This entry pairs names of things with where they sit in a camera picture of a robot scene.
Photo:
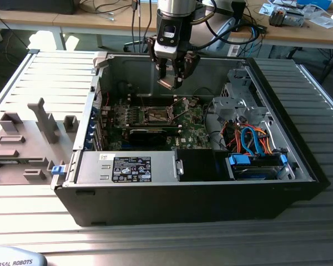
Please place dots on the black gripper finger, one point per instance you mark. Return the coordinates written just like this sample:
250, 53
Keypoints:
161, 69
187, 66

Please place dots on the silver CPU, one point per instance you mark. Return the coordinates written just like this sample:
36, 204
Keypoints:
166, 84

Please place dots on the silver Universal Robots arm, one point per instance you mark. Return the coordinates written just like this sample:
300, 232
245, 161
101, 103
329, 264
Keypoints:
174, 7

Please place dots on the CPU socket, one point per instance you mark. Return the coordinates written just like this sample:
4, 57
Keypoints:
155, 115

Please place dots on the CPU cooler with fan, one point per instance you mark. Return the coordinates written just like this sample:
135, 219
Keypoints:
280, 18

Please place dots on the silver metal drive cage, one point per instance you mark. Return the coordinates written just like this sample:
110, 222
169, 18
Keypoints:
238, 104

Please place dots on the green motherboard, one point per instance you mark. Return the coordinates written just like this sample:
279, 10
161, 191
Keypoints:
194, 130

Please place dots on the black graphics card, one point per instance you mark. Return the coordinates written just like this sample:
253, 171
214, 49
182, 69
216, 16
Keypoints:
148, 137

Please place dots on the wooden desk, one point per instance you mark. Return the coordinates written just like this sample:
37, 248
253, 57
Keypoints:
294, 34
100, 20

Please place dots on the black rating label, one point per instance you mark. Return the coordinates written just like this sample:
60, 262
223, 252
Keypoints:
131, 169

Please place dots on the silver power supply unit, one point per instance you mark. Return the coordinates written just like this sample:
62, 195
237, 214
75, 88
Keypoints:
94, 166

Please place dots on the hard disk in blue carrier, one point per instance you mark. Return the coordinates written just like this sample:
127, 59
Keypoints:
255, 173

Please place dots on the blue cardboard box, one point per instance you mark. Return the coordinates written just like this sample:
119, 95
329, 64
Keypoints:
316, 3

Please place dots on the black open PC case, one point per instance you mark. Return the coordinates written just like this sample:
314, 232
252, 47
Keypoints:
166, 205

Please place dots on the black device box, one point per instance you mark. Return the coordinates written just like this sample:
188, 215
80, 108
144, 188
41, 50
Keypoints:
33, 7

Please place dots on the blue case latch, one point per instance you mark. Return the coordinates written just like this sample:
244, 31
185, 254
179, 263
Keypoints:
58, 170

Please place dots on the grey parts rack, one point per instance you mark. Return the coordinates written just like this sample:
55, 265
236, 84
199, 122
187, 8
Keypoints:
30, 155

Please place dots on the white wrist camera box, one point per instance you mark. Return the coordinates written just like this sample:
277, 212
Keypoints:
167, 47

